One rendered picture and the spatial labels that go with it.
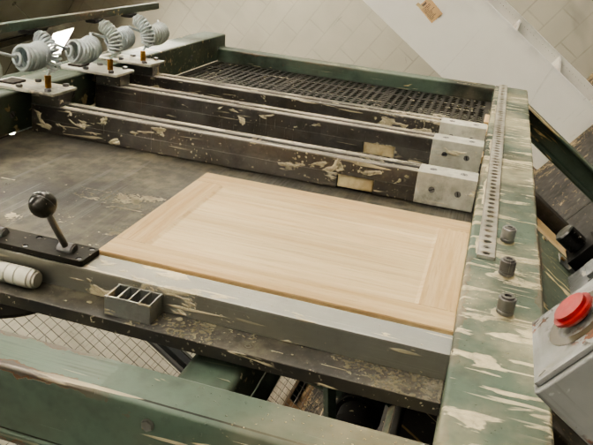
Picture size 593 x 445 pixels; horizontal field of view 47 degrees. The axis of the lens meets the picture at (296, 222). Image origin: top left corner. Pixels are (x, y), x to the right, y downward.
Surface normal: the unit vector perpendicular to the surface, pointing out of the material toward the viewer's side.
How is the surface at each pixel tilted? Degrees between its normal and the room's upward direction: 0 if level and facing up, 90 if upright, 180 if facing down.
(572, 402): 90
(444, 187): 90
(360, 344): 90
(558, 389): 90
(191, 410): 55
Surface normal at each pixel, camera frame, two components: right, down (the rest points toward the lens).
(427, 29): -0.35, 0.40
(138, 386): 0.09, -0.92
